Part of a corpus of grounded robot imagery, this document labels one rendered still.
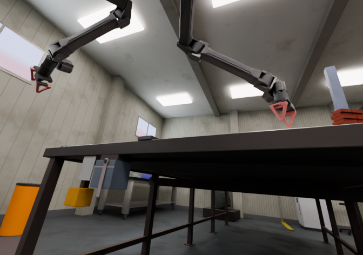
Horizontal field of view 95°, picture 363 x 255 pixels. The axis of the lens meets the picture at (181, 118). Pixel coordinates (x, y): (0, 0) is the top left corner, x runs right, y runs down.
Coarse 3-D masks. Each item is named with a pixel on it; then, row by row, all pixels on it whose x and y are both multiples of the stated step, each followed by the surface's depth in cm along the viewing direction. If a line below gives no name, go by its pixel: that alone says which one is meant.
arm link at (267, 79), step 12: (204, 48) 85; (192, 60) 88; (204, 60) 88; (216, 60) 84; (228, 60) 82; (240, 72) 82; (252, 72) 80; (264, 72) 80; (252, 84) 83; (264, 84) 78
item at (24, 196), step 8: (16, 184) 232; (24, 184) 230; (32, 184) 234; (40, 184) 243; (16, 192) 227; (24, 192) 228; (32, 192) 232; (16, 200) 223; (24, 200) 226; (32, 200) 231; (8, 208) 222; (16, 208) 221; (24, 208) 224; (8, 216) 217; (16, 216) 218; (24, 216) 223; (8, 224) 214; (16, 224) 217; (24, 224) 222; (0, 232) 212; (8, 232) 212; (16, 232) 215
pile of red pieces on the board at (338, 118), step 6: (336, 114) 114; (342, 114) 111; (348, 114) 111; (354, 114) 111; (360, 114) 111; (336, 120) 114; (342, 120) 109; (348, 120) 108; (354, 120) 108; (360, 120) 108
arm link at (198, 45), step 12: (180, 0) 67; (192, 0) 66; (180, 12) 72; (192, 12) 71; (180, 24) 77; (192, 24) 78; (180, 36) 83; (192, 36) 85; (180, 48) 88; (192, 48) 86
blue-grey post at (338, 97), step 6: (330, 66) 224; (324, 72) 232; (330, 72) 222; (336, 72) 218; (330, 78) 219; (336, 78) 216; (330, 84) 217; (336, 84) 213; (330, 90) 220; (336, 90) 211; (342, 90) 208; (336, 96) 209; (342, 96) 205; (336, 102) 206; (342, 102) 203; (336, 108) 208; (342, 108) 201; (348, 108) 198
